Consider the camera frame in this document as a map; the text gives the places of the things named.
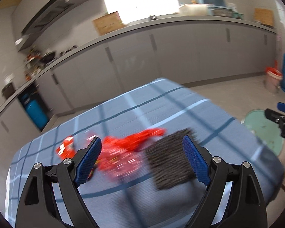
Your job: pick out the blue dish rack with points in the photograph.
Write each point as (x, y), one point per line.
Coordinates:
(221, 9)

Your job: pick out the black foam net on table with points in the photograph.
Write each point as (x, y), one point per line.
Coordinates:
(168, 163)

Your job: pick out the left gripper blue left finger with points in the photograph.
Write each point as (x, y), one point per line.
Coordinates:
(85, 159)

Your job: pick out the white bowl on counter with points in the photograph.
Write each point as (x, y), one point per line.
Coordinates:
(193, 10)

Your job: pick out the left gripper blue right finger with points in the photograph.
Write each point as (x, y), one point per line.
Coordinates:
(199, 159)

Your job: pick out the wooden cutting board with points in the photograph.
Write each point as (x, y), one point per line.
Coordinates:
(108, 23)

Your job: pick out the dark pot on counter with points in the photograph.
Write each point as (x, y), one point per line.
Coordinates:
(8, 90)

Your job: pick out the blue gas cylinder under counter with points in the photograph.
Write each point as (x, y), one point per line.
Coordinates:
(35, 111)

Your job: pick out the black range hood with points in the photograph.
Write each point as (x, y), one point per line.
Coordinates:
(43, 19)

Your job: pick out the black wok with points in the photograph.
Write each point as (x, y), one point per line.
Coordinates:
(48, 57)

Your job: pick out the red plastic bag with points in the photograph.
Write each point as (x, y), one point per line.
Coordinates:
(119, 156)

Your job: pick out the grey kitchen cabinets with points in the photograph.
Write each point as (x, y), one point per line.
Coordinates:
(186, 50)

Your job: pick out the condiment bottles on rack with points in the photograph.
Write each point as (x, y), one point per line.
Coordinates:
(32, 64)

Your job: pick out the pink bucket with red bag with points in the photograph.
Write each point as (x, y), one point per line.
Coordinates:
(273, 78)

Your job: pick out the red white small wrapper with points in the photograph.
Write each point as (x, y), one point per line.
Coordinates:
(66, 148)

